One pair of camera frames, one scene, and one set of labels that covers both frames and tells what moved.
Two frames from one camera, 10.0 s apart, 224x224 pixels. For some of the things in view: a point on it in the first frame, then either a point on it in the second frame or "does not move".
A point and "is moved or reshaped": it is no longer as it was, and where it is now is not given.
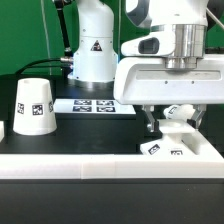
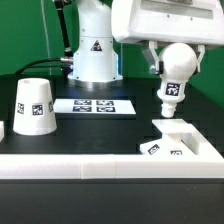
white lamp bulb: [179, 112] is moved or reshaped
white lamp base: [181, 139] does not move
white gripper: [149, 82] to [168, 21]
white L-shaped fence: [112, 166] does not move
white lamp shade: [34, 111] does not move
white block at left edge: [2, 130] does not move
